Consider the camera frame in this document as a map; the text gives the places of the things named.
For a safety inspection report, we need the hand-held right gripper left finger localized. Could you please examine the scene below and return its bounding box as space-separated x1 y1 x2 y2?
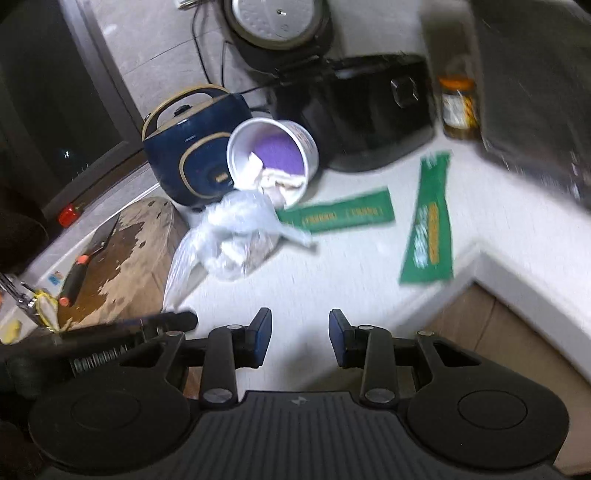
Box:
120 307 273 411

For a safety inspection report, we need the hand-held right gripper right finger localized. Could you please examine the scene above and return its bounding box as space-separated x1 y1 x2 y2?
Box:
328 309 481 409

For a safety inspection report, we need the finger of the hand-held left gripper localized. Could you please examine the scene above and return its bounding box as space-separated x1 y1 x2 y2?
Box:
139 309 199 340

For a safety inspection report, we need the green wrapper with gold print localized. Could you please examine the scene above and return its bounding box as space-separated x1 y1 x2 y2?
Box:
276 186 396 234

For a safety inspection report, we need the green wrapper with orange print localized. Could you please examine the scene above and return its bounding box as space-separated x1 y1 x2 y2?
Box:
398 151 456 286

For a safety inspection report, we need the white round plate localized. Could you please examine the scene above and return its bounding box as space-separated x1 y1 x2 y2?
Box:
226 118 321 209

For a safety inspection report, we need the yellow white crumpled item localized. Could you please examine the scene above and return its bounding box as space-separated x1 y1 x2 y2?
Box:
36 290 64 332

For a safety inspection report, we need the round wooden chopping block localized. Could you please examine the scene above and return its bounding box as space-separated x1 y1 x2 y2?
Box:
54 196 191 332

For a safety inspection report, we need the yellow sponge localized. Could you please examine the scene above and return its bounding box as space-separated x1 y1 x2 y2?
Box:
0 320 25 345

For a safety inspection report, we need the clear plastic bag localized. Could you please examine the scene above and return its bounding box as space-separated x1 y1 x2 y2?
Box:
163 191 315 311

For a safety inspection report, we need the small red object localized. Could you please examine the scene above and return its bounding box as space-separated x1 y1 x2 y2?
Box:
57 204 85 228

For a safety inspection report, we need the crumpled white tissue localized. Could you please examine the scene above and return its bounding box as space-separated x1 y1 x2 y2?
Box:
244 151 308 207

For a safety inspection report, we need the blue rice cooker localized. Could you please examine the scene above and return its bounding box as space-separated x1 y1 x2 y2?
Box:
141 84 253 207

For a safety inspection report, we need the glass jar with orange lid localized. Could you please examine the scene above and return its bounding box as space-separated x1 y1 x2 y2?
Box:
438 75 482 140

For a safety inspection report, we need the black garbage bag bin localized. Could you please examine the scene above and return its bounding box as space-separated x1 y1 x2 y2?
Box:
470 0 591 207

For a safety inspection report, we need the knife with black orange handle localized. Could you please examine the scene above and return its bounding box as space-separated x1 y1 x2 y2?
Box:
58 216 121 308

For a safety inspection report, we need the black power cable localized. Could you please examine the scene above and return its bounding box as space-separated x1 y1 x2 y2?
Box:
220 39 274 96
192 4 209 89

